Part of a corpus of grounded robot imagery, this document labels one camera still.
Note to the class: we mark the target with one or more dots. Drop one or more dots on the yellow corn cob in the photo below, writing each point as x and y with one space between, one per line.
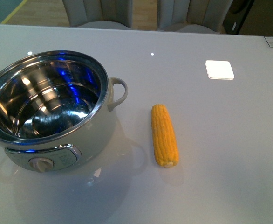
164 140

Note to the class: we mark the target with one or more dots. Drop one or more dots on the white electric cooking pot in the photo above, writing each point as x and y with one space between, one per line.
56 109

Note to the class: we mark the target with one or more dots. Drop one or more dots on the left beige chair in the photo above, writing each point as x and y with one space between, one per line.
99 14

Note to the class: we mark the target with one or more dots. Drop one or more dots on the beige chair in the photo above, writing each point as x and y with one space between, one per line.
192 16
99 14

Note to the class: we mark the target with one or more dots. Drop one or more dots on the right beige chair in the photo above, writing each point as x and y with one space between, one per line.
192 16

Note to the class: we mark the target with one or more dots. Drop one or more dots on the dark cabinet in background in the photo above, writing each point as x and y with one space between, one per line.
236 16

